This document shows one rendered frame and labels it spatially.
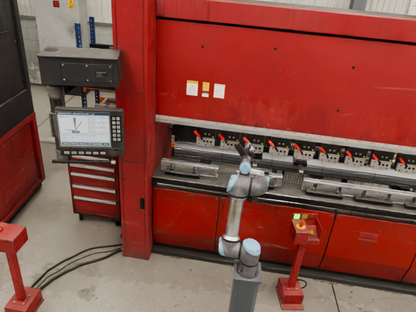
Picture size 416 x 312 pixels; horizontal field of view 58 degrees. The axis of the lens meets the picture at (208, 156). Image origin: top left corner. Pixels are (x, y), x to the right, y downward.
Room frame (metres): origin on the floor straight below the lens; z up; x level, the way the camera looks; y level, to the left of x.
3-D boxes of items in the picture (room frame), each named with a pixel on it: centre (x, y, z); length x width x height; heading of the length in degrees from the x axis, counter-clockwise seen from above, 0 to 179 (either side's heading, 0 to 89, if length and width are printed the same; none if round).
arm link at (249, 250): (1.84, -0.32, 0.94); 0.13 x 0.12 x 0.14; 81
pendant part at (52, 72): (2.49, 0.90, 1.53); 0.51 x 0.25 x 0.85; 98
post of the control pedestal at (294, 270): (2.35, -0.81, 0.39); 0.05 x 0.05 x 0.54; 5
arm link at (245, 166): (2.33, -0.27, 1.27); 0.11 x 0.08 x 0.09; 174
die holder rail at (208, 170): (2.84, 0.15, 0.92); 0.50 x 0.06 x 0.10; 84
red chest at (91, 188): (3.28, 1.06, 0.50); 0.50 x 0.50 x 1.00; 84
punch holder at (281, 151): (2.76, -0.57, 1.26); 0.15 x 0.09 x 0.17; 84
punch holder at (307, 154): (2.74, -0.77, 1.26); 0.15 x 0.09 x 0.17; 84
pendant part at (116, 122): (2.41, 0.83, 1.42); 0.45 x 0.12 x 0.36; 98
